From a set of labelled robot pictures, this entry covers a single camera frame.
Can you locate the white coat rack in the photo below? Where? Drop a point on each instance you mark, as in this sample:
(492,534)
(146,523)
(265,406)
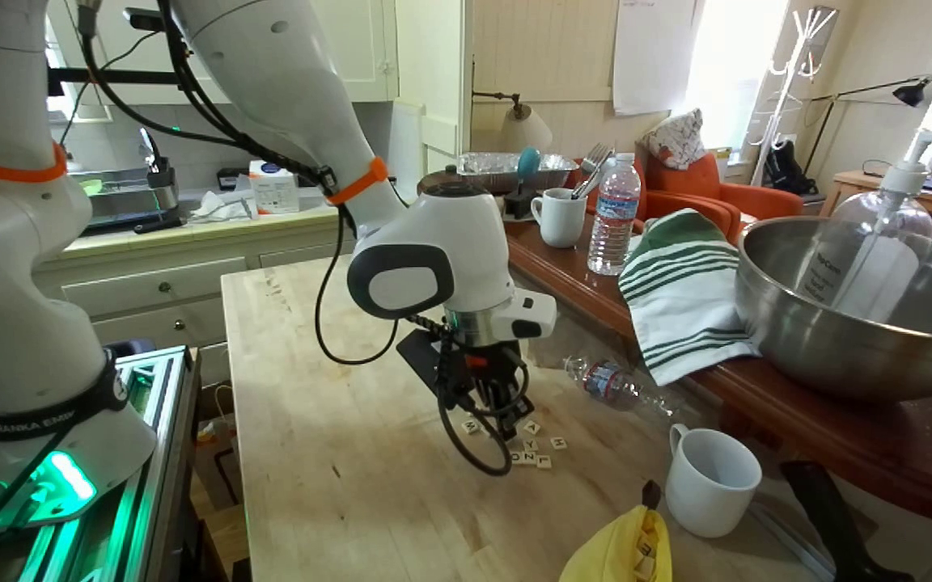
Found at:
(805,20)

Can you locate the cream letter tile L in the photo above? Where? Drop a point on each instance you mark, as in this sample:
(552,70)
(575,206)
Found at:
(540,463)

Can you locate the orange armchair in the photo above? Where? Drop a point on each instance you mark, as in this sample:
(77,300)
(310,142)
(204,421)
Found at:
(744,197)

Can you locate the black floor lamp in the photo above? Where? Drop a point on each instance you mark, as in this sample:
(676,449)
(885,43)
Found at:
(909,92)

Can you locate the white mug with utensils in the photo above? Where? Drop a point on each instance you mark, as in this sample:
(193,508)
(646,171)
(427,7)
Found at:
(561,221)

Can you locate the clear pump soap bottle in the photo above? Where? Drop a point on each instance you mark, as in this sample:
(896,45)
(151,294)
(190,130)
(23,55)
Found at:
(881,232)

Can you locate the cream letter tile A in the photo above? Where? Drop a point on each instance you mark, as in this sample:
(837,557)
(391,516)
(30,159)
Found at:
(530,427)

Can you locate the patterned white cushion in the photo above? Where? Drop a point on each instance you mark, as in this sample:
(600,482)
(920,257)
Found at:
(676,136)

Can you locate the grey robot mounting plate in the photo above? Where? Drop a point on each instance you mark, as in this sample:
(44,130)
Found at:
(99,454)

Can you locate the black angled bar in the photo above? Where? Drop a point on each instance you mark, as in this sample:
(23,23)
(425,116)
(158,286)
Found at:
(826,517)

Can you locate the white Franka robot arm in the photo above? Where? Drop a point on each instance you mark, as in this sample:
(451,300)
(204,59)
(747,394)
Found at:
(1,270)

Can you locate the aluminium foil tray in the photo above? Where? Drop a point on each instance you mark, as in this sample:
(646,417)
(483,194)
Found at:
(485,163)

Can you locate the cream letter tile H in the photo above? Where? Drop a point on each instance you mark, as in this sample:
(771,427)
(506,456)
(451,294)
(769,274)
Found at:
(556,445)

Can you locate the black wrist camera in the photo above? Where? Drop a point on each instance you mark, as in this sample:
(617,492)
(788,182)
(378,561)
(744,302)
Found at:
(425,359)

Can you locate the cream letter tile N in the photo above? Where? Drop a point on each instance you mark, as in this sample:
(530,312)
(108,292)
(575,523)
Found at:
(528,459)

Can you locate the cream letter tile W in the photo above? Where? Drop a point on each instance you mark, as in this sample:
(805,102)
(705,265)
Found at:
(469,427)

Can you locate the black stand base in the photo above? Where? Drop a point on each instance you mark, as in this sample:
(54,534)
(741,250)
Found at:
(517,201)

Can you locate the crushed clear plastic bottle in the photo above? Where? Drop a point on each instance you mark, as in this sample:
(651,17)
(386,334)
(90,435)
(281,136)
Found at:
(600,379)

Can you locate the white paper towel roll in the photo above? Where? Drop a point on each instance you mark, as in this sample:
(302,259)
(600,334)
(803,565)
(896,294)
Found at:
(271,190)

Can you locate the black boom bar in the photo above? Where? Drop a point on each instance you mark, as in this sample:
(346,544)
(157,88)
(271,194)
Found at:
(142,76)

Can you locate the brown wooden counter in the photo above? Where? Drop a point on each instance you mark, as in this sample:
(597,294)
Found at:
(896,441)

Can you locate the white kitchen cabinet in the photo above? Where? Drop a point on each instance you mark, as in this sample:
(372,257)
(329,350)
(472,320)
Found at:
(152,286)

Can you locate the blank white wall sheet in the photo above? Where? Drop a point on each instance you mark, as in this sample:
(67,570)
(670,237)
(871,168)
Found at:
(653,59)

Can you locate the white shade table lamp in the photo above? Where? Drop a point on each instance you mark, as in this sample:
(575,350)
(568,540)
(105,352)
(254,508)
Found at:
(524,130)

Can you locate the aluminium frame with green light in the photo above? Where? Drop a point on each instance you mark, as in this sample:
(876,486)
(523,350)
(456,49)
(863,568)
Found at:
(111,517)

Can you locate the empty white mug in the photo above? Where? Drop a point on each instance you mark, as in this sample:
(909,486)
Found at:
(713,489)

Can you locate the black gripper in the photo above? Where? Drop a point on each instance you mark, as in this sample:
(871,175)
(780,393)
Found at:
(485,376)

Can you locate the cream letter tile Y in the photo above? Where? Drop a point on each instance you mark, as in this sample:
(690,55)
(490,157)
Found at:
(530,445)

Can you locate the steel mixing bowl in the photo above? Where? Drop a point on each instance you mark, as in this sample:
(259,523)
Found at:
(865,356)

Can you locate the white wall cabinet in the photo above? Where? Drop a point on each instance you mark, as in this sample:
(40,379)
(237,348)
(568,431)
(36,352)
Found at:
(372,49)

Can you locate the green striped white towel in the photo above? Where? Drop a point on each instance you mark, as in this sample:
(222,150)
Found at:
(679,292)

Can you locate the clear plastic water bottle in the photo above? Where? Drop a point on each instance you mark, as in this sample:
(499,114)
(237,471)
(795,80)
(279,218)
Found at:
(611,221)

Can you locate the black bag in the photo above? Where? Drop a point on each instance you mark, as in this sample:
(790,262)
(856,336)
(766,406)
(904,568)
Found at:
(784,167)

